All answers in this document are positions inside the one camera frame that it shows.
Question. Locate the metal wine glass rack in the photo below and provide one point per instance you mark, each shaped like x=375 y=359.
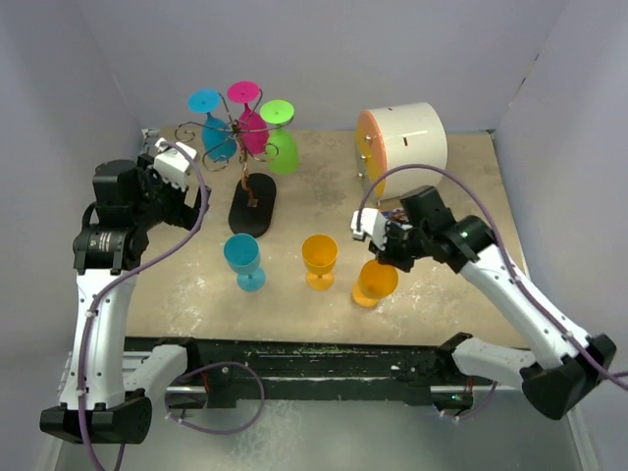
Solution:
x=255 y=194

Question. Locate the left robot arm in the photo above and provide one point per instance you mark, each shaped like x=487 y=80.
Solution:
x=100 y=403

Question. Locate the pink plastic wine glass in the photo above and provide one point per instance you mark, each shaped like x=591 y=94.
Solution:
x=253 y=128

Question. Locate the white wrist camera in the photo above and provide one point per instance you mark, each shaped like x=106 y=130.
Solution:
x=369 y=222
x=171 y=165

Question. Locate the orange wine glass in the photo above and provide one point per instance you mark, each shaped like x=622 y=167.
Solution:
x=320 y=254
x=375 y=282

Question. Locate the children's picture book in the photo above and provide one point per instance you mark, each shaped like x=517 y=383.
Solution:
x=397 y=215

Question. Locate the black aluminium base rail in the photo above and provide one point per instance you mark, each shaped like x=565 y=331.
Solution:
x=289 y=370

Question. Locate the blue wine glass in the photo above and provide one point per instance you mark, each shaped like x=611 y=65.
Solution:
x=242 y=254
x=216 y=134

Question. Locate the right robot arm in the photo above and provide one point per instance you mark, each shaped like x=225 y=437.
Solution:
x=562 y=361

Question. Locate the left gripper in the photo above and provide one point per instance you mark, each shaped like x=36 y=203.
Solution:
x=183 y=215

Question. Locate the green plastic wine glass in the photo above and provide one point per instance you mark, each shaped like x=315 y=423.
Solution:
x=281 y=147

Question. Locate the white round drawer cabinet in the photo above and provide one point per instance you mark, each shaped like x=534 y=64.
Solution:
x=390 y=137

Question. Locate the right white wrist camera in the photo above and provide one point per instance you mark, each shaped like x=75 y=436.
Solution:
x=369 y=222

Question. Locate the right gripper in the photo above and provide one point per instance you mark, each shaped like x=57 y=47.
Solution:
x=389 y=254

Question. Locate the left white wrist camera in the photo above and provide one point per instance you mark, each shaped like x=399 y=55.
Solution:
x=171 y=165

